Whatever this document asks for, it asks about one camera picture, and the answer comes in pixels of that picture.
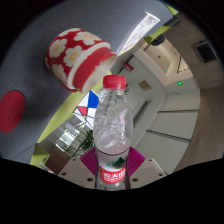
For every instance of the clear red-capped water bottle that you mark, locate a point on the clear red-capped water bottle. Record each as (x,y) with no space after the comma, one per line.
(112,133)

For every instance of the red fire extinguisher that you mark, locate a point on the red fire extinguisher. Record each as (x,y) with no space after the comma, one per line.
(129,67)

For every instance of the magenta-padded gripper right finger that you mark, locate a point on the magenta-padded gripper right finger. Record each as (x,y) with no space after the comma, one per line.
(146,171)

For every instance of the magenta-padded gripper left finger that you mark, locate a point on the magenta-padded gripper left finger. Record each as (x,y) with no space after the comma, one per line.
(75,171)

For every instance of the flat round red coaster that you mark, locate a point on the flat round red coaster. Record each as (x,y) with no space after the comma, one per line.
(10,111)

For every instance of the white red blue geometric box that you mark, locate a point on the white red blue geometric box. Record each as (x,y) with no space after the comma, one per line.
(87,108)

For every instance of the black bag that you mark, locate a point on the black bag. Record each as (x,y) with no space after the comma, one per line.
(158,40)

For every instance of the green exit sign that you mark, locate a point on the green exit sign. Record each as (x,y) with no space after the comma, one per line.
(179,83)

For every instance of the red mug with white flowers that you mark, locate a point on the red mug with white flowers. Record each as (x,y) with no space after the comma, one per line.
(75,55)

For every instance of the row of potted green plants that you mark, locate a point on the row of potted green plants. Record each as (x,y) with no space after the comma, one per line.
(83,143)

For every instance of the golden wall plaque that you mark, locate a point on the golden wall plaque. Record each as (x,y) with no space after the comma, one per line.
(144,85)

